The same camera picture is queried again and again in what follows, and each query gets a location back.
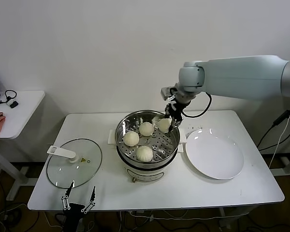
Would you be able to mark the grey table leg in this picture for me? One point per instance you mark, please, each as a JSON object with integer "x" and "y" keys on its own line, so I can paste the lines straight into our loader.
{"x": 224, "y": 215}

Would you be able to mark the white side table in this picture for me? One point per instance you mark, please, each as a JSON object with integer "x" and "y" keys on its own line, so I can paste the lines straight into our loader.
{"x": 26, "y": 108}

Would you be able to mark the small black device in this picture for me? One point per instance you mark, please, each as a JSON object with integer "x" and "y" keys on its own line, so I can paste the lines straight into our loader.
{"x": 14, "y": 105}

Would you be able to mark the white electric cooker base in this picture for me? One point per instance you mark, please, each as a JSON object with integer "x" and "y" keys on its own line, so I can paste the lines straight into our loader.
{"x": 145, "y": 175}

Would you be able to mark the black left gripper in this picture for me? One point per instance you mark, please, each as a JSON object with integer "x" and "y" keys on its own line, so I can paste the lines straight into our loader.
{"x": 74, "y": 210}

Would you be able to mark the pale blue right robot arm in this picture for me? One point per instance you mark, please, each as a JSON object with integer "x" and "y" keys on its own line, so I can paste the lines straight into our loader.
{"x": 244, "y": 75}

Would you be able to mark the white steamed baozi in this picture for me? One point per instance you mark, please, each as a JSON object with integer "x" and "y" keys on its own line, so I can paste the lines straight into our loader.
{"x": 131, "y": 139}
{"x": 164, "y": 125}
{"x": 146, "y": 128}
{"x": 144, "y": 153}

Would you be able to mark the perforated steel steamer basket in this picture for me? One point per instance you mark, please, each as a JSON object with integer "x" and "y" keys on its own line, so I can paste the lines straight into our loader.
{"x": 164, "y": 145}

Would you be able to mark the white round plate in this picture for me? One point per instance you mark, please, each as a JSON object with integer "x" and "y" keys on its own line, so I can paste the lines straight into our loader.
{"x": 215, "y": 154}

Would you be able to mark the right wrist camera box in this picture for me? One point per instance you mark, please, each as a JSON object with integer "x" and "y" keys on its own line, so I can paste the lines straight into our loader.
{"x": 165, "y": 93}

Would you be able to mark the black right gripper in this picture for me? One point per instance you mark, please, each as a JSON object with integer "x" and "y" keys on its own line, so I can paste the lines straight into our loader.
{"x": 177, "y": 108}

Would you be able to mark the white desk with grey foot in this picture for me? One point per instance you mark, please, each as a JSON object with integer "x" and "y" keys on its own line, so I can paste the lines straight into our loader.
{"x": 286, "y": 166}

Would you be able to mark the black neckband earphones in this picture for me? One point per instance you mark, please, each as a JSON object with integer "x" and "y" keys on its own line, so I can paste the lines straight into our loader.
{"x": 7, "y": 97}

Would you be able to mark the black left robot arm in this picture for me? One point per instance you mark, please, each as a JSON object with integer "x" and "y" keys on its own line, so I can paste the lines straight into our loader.
{"x": 71, "y": 226}

